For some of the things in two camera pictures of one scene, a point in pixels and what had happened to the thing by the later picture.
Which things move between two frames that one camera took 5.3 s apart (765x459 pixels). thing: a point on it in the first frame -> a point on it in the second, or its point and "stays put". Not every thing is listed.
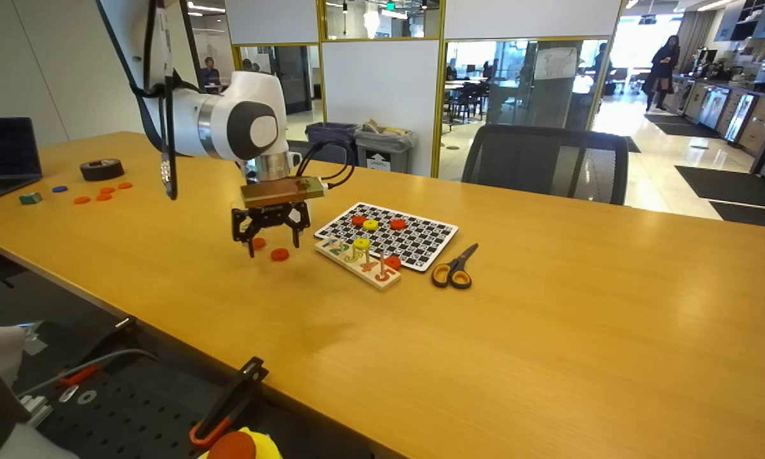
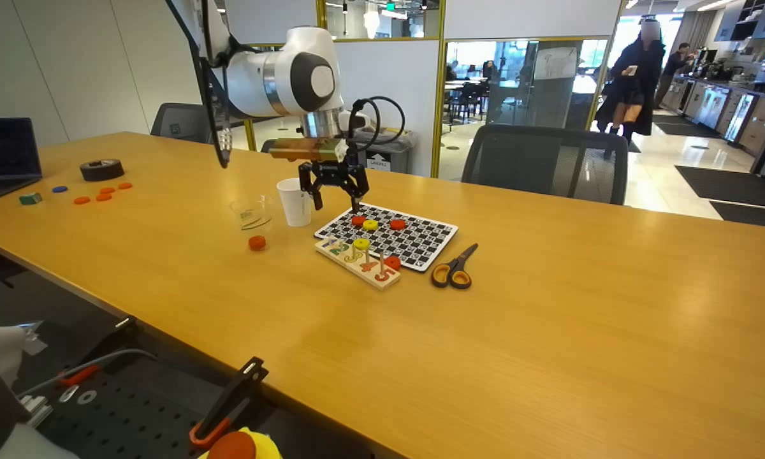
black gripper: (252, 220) -> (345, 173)
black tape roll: (106, 169) stays put
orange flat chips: (106, 196) stays put
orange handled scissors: (456, 272) stays put
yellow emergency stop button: (243, 444) stays put
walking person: (661, 73) -> (629, 95)
